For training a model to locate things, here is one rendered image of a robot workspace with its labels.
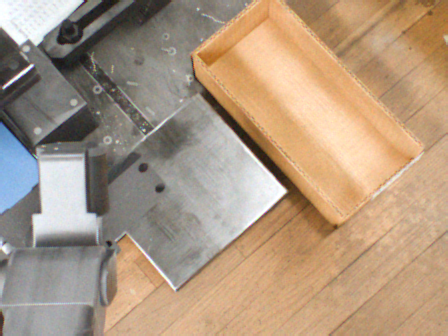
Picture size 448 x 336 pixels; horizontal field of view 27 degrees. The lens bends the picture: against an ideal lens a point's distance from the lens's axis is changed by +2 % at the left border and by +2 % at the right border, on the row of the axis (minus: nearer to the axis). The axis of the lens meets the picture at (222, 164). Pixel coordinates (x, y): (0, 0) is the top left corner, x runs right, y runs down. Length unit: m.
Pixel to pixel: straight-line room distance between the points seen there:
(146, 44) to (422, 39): 0.33
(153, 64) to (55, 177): 0.39
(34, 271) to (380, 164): 0.50
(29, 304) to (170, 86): 0.47
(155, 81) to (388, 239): 0.33
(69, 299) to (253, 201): 0.40
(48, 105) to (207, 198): 0.20
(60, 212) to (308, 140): 0.41
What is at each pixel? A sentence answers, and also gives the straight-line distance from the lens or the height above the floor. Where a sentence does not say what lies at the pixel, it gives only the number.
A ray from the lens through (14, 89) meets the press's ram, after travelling 0.87.
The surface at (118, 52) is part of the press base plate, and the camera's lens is 1.11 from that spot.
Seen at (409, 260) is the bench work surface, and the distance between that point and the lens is 1.05.
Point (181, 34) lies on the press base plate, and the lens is 1.11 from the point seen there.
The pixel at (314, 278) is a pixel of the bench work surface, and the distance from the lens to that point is 1.03.
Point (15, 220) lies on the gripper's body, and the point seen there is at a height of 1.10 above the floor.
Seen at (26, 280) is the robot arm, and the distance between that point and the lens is 0.69.
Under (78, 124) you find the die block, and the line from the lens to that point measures 1.03.
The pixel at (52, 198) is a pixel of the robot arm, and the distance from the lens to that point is 0.74.
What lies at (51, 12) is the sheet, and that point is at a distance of 1.09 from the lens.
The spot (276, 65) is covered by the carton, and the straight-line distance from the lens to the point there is 1.09.
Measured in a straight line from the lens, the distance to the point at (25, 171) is 0.99.
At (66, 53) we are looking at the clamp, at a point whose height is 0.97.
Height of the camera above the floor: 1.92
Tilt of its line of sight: 75 degrees down
